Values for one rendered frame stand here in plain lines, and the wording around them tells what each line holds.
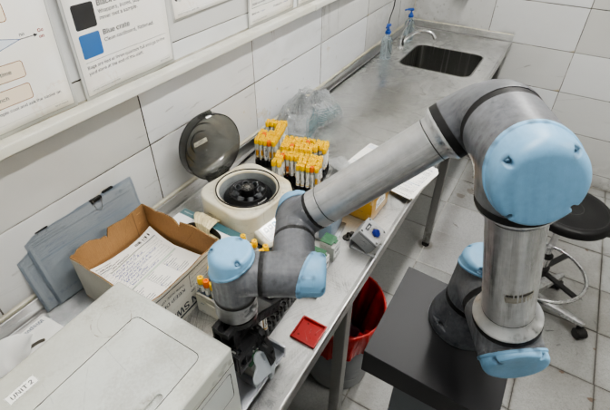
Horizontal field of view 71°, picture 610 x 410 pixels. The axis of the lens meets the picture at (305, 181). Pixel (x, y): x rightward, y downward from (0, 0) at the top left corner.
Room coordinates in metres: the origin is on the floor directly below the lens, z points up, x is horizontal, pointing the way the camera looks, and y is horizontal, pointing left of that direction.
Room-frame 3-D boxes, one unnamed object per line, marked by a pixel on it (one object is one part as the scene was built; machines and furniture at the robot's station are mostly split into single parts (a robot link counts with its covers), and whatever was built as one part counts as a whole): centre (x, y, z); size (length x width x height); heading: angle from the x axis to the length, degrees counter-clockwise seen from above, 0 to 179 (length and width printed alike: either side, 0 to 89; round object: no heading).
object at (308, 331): (0.63, -0.01, 0.88); 0.07 x 0.07 x 0.01; 59
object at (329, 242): (0.89, -0.07, 0.91); 0.05 x 0.04 x 0.07; 59
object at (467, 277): (0.60, -0.38, 1.11); 0.13 x 0.12 x 0.14; 179
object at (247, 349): (0.47, 0.12, 1.10); 0.09 x 0.08 x 0.12; 149
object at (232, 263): (0.48, 0.12, 1.26); 0.09 x 0.08 x 0.11; 89
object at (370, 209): (1.12, -0.19, 0.93); 0.13 x 0.13 x 0.10; 57
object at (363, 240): (0.94, -0.17, 0.92); 0.13 x 0.07 x 0.08; 59
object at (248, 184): (1.06, 0.18, 0.97); 0.15 x 0.15 x 0.07
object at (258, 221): (1.05, 0.17, 0.94); 0.30 x 0.24 x 0.12; 50
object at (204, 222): (0.92, 0.29, 0.92); 0.24 x 0.12 x 0.10; 59
